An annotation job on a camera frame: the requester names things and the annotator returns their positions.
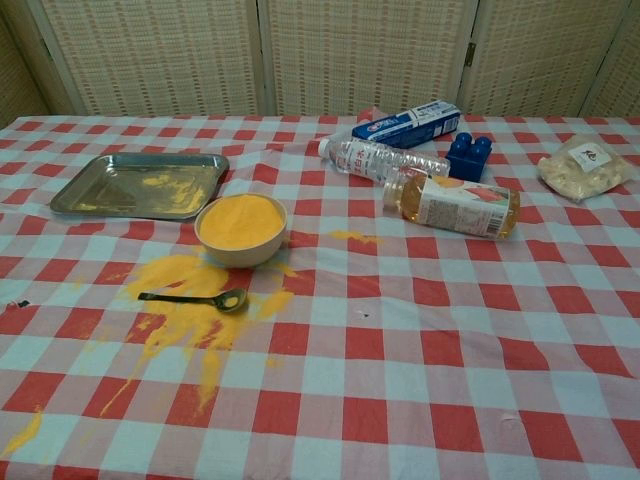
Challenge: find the black spoon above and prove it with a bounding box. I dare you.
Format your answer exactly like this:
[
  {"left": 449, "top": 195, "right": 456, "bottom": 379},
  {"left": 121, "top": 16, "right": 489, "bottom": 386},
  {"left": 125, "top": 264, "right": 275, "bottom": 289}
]
[{"left": 138, "top": 288, "right": 250, "bottom": 315}]

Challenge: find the off-white bowl of yellow powder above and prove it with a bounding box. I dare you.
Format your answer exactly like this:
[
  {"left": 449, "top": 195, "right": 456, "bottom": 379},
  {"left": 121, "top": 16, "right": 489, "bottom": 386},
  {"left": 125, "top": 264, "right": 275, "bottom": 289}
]
[{"left": 194, "top": 193, "right": 289, "bottom": 269}]

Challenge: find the metal tray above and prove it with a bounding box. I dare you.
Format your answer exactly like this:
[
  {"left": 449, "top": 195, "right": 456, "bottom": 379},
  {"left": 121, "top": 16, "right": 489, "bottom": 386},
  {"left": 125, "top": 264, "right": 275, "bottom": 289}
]
[{"left": 49, "top": 153, "right": 231, "bottom": 222}]

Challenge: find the clear water bottle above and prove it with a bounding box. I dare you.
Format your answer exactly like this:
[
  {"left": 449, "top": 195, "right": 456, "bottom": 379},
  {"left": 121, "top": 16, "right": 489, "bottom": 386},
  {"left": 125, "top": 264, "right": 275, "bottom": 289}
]
[{"left": 318, "top": 137, "right": 451, "bottom": 187}]

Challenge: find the amber juice bottle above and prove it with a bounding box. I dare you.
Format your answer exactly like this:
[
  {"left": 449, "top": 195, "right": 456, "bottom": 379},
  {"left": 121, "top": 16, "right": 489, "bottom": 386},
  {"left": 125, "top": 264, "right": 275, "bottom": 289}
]
[{"left": 382, "top": 172, "right": 521, "bottom": 241}]

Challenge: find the blue toothpaste box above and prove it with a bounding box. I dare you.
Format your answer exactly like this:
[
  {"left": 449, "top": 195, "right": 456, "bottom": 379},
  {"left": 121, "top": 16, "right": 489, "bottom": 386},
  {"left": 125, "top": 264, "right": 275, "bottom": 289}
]
[{"left": 351, "top": 100, "right": 462, "bottom": 150}]

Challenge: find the red white checkered tablecloth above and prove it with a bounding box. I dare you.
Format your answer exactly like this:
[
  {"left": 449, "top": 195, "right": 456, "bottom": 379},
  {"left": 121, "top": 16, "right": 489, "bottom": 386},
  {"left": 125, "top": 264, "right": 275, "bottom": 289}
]
[{"left": 0, "top": 114, "right": 640, "bottom": 480}]

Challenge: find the spilled yellow powder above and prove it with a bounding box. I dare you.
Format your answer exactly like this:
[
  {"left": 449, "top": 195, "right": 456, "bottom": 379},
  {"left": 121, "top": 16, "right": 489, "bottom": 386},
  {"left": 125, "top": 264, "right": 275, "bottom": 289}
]
[{"left": 99, "top": 252, "right": 296, "bottom": 419}]

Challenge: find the blue toy brick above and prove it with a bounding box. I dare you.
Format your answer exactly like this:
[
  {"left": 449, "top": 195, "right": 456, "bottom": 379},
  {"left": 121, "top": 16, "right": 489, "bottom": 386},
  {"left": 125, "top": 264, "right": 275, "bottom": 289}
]
[{"left": 445, "top": 131, "right": 494, "bottom": 184}]

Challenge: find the woven folding screen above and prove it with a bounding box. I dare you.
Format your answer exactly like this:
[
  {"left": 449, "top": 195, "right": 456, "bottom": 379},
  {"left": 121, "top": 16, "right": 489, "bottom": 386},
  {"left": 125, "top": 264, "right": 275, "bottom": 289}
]
[{"left": 0, "top": 0, "right": 640, "bottom": 131}]

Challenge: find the clear bag of snacks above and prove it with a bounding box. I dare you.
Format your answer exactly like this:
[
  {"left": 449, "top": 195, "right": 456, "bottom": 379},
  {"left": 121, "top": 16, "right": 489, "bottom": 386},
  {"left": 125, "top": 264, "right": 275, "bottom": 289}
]
[{"left": 537, "top": 134, "right": 640, "bottom": 203}]

